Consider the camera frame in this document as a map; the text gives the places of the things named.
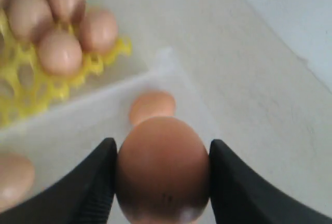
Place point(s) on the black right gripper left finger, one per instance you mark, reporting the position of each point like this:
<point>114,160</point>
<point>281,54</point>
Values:
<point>85,195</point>

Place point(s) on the clear plastic bin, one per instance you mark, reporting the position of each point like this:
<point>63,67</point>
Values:
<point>60,138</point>

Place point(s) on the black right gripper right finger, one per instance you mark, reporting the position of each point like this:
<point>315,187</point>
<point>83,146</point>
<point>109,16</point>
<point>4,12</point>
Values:
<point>240,195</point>

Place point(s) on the yellow plastic egg tray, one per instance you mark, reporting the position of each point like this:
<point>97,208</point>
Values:
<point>31,90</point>

